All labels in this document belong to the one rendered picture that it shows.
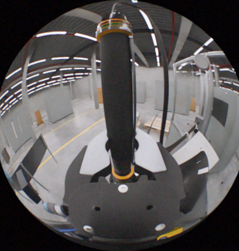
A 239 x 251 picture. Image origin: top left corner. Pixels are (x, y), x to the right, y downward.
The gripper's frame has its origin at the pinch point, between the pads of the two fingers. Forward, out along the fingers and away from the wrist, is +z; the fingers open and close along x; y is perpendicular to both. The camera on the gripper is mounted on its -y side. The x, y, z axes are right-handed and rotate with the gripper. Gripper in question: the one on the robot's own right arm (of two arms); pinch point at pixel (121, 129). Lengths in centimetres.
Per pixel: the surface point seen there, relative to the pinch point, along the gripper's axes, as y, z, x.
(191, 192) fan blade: 9.2, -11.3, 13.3
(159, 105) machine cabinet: 117, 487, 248
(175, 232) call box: 43, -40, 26
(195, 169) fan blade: 10.3, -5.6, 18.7
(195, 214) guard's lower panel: 69, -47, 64
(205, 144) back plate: 16.0, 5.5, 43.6
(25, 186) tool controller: 26, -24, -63
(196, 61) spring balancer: -36, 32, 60
